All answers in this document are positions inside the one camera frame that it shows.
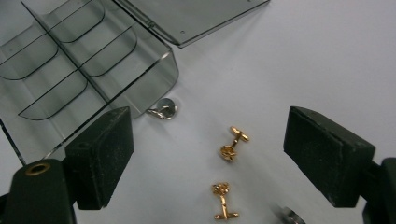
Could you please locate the gold cufflink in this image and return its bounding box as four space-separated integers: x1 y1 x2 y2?
211 182 241 222
219 125 250 162

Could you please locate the clear plastic compartment box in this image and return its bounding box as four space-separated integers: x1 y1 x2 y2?
0 0 271 166

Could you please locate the silver cufflink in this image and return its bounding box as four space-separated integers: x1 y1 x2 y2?
274 205 307 224
145 97 178 121

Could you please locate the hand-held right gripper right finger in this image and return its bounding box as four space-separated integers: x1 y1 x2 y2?
283 105 376 209

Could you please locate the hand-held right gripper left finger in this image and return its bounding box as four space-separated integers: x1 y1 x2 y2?
64 105 135 211

